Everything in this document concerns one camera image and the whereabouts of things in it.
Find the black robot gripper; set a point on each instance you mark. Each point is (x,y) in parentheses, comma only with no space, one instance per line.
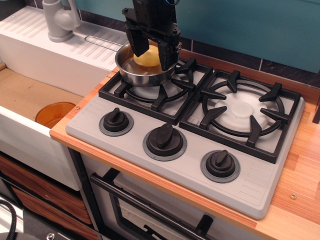
(154,20)

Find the yellow toy potato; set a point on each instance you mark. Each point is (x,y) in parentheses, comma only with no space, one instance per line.
(148,59)

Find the black left stove knob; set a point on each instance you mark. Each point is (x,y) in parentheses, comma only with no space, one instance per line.
(116,123)

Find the black stove knob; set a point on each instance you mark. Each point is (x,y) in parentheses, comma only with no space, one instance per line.
(220,166)
(116,123)
(164,143)

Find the black middle stove knob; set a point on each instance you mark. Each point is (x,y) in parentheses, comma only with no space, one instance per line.
(164,143)

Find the black right stove knob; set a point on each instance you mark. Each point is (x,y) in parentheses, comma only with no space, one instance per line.
(220,166)

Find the grey toy stove top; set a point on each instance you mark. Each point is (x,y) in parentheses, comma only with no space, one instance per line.
(250,193)

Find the stainless steel saucepan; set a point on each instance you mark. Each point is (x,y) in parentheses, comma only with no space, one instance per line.
(131,72)

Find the black left burner grate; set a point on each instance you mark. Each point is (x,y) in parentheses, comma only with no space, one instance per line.
(188,75)

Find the black burner grate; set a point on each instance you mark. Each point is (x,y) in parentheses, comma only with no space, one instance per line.
(283,107)
(188,75)

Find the grey toy faucet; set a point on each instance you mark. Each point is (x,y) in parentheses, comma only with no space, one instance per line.
(60,22)

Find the black right burner grate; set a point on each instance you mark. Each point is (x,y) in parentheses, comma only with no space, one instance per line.
(283,107)

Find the white toy sink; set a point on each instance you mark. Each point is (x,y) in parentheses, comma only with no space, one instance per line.
(36,72)

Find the upper wooden drawer front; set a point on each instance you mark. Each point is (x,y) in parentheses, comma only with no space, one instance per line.
(48,189)

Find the wooden drawer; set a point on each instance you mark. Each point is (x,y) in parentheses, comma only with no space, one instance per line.
(62,221)
(48,189)

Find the lower wooden drawer front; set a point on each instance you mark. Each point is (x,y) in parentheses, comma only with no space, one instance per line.
(62,221)

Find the oven door with black handle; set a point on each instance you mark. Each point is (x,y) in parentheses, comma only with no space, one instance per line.
(107,183)

